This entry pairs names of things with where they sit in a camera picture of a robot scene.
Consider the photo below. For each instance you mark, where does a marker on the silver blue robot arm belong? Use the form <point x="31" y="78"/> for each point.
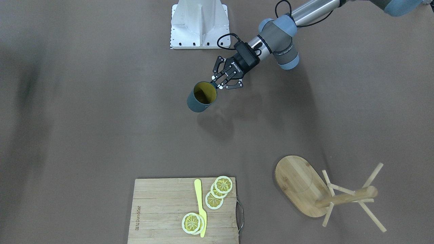
<point x="275" y="37"/>

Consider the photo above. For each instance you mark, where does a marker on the lemon slice middle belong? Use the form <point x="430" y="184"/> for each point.
<point x="216" y="193"/>

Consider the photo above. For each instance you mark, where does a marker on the dark blue mug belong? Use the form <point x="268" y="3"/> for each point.
<point x="201" y="97"/>

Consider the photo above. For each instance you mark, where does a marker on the wooden cup storage rack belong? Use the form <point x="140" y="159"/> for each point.
<point x="316" y="196"/>

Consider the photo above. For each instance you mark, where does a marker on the lemon slice under knife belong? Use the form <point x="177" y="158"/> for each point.
<point x="193" y="223"/>

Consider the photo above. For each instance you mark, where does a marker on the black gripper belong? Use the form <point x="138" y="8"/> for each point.
<point x="238" y="65"/>

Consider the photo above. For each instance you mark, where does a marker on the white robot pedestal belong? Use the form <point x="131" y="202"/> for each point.
<point x="199" y="24"/>

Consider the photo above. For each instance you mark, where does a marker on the lemon slice near handle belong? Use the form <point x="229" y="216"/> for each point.
<point x="223" y="184"/>

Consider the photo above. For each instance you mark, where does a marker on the wooden cutting board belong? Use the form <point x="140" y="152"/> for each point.
<point x="158" y="208"/>

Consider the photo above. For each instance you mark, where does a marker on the yellow plastic knife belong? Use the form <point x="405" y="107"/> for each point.
<point x="202" y="212"/>

